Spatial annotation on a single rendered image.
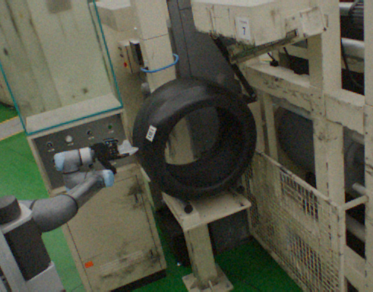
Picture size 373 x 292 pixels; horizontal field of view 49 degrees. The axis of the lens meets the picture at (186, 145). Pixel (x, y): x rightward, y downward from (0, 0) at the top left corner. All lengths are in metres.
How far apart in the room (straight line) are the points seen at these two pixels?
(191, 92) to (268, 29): 0.44
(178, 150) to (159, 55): 0.53
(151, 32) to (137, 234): 1.31
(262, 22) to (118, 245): 1.73
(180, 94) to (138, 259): 1.39
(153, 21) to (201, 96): 0.48
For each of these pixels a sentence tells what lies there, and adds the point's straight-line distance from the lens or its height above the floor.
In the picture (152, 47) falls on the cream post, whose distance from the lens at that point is 2.07.
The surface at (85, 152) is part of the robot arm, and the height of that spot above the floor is 1.30.
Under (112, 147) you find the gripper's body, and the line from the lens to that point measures 1.84.
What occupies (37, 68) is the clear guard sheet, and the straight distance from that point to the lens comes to 2.30.
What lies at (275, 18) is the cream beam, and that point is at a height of 1.72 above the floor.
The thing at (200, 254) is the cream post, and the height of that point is 0.31.
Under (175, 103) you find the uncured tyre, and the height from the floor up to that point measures 1.43.
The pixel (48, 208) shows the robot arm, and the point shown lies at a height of 1.32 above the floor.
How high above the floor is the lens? 1.99
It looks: 25 degrees down
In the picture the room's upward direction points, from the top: 12 degrees counter-clockwise
